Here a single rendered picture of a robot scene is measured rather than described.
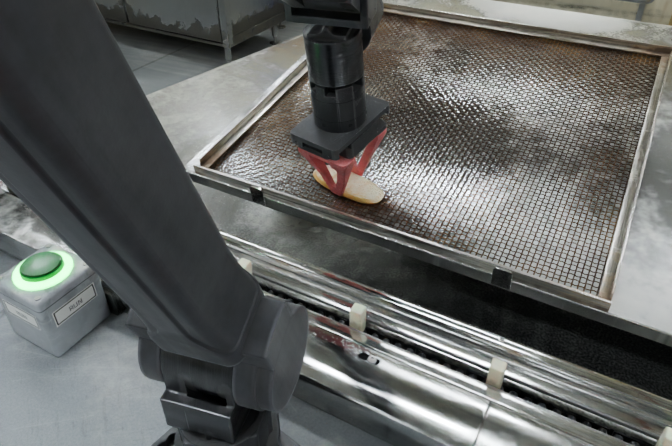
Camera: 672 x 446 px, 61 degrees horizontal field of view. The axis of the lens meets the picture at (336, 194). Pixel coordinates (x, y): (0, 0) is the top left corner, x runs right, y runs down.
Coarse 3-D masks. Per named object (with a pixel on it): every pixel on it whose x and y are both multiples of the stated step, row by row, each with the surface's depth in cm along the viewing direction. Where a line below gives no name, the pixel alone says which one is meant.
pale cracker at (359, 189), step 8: (328, 168) 70; (320, 176) 69; (336, 176) 68; (352, 176) 68; (360, 176) 68; (352, 184) 67; (360, 184) 67; (368, 184) 67; (344, 192) 67; (352, 192) 66; (360, 192) 66; (368, 192) 66; (376, 192) 66; (360, 200) 66; (368, 200) 66; (376, 200) 66
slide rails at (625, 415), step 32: (288, 288) 61; (320, 288) 61; (320, 320) 57; (384, 320) 57; (448, 352) 54; (480, 352) 54; (480, 384) 51; (544, 384) 51; (576, 384) 51; (544, 416) 48; (608, 416) 48; (640, 416) 48
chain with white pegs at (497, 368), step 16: (272, 288) 62; (304, 304) 60; (336, 320) 59; (352, 320) 56; (384, 336) 57; (416, 352) 56; (464, 368) 53; (496, 368) 50; (496, 384) 51; (528, 400) 51; (544, 400) 50; (576, 416) 49; (608, 432) 48
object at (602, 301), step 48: (384, 48) 92; (480, 48) 90; (576, 48) 87; (624, 48) 85; (288, 96) 84; (576, 96) 78; (624, 96) 77; (288, 144) 76; (384, 144) 74; (480, 144) 72; (528, 144) 72; (576, 144) 71; (288, 192) 69; (480, 192) 66; (528, 192) 65; (576, 192) 65; (624, 192) 64; (432, 240) 61; (576, 240) 60; (624, 240) 58
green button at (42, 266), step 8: (32, 256) 57; (40, 256) 57; (48, 256) 57; (56, 256) 57; (24, 264) 56; (32, 264) 56; (40, 264) 56; (48, 264) 56; (56, 264) 56; (64, 264) 57; (24, 272) 55; (32, 272) 55; (40, 272) 55; (48, 272) 55; (56, 272) 55; (24, 280) 55; (32, 280) 54; (40, 280) 55
